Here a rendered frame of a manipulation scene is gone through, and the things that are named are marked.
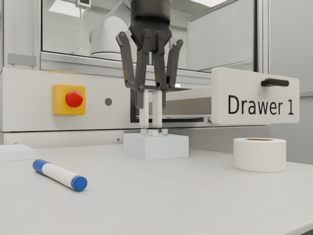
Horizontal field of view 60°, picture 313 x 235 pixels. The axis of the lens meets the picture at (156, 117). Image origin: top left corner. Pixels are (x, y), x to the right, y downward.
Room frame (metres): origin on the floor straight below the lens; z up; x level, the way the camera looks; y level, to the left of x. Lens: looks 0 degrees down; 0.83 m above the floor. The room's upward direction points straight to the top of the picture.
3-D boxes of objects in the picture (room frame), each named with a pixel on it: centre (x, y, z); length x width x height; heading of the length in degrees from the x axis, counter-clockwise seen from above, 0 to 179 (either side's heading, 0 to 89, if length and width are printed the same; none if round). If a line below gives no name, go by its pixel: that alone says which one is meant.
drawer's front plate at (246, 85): (0.60, -0.23, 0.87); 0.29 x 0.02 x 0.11; 124
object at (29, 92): (1.28, 0.19, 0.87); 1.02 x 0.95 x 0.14; 124
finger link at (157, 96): (0.52, 0.00, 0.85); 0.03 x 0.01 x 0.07; 24
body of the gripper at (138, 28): (0.51, 0.01, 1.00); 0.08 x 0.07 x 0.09; 114
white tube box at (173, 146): (0.53, 0.01, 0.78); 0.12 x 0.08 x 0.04; 24
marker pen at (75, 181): (0.31, 0.12, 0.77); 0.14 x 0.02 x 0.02; 39
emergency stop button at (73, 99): (0.64, 0.19, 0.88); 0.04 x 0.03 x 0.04; 124
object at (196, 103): (0.77, -0.11, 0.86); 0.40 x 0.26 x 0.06; 34
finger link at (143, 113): (0.51, 0.02, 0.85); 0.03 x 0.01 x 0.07; 24
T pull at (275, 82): (0.58, -0.25, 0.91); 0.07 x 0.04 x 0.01; 124
